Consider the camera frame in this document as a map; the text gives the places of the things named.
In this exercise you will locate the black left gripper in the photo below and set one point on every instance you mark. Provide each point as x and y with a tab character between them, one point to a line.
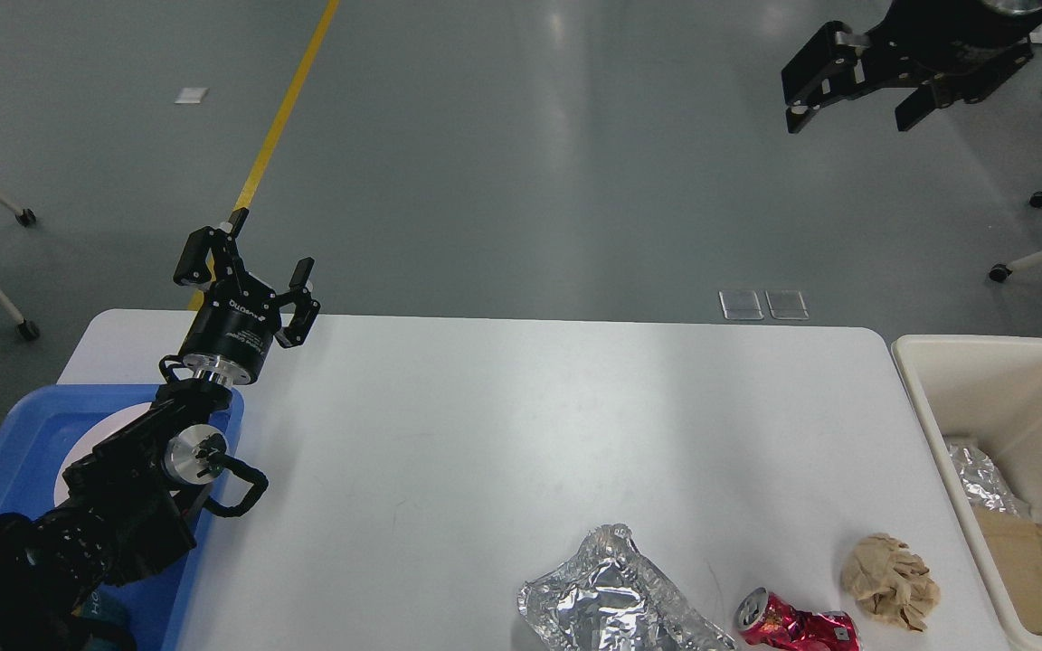
241	315

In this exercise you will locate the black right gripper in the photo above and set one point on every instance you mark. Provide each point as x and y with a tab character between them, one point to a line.
954	50

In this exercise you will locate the pink plate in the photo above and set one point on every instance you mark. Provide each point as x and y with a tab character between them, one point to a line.
89	439

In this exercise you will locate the aluminium foil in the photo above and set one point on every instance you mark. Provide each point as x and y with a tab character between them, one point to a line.
982	480
609	596

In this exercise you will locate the brown paper ball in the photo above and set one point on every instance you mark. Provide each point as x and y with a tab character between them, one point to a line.
890	583

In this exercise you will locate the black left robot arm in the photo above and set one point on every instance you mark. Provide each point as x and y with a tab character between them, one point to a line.
131	499

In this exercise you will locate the clear floor plates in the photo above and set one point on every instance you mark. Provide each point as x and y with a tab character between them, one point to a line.
784	305

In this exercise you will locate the blue plastic tray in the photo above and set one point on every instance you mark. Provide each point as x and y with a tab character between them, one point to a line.
37	437

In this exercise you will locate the beige plastic bin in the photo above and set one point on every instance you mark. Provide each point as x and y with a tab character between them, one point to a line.
988	388

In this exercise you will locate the crushed red can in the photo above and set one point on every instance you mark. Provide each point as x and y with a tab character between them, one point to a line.
764	619

